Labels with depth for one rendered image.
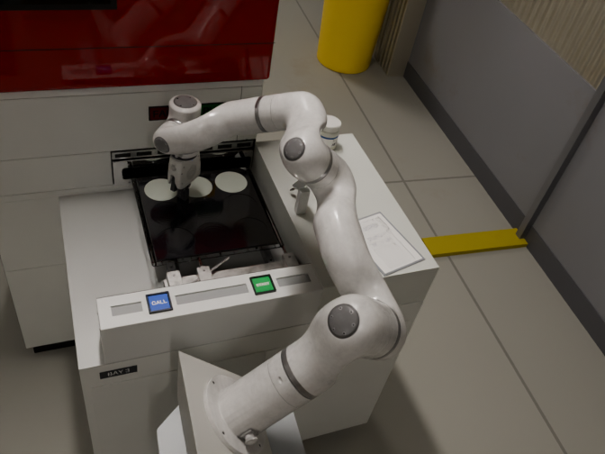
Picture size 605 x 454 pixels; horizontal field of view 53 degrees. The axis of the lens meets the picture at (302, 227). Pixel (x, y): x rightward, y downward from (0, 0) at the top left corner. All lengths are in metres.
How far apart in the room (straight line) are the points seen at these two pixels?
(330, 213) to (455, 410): 1.53
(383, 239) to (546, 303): 1.64
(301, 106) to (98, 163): 0.74
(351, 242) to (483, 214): 2.34
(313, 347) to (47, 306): 1.35
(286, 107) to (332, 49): 2.94
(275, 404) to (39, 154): 1.02
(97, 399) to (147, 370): 0.15
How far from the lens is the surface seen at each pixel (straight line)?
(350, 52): 4.35
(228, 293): 1.53
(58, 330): 2.48
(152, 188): 1.88
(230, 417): 1.33
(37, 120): 1.82
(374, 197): 1.86
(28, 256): 2.16
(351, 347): 1.14
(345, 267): 1.26
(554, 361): 3.03
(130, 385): 1.67
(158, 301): 1.50
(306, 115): 1.40
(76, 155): 1.89
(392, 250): 1.71
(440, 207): 3.48
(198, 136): 1.55
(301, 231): 1.69
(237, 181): 1.92
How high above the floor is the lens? 2.14
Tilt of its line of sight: 43 degrees down
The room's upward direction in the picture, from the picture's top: 12 degrees clockwise
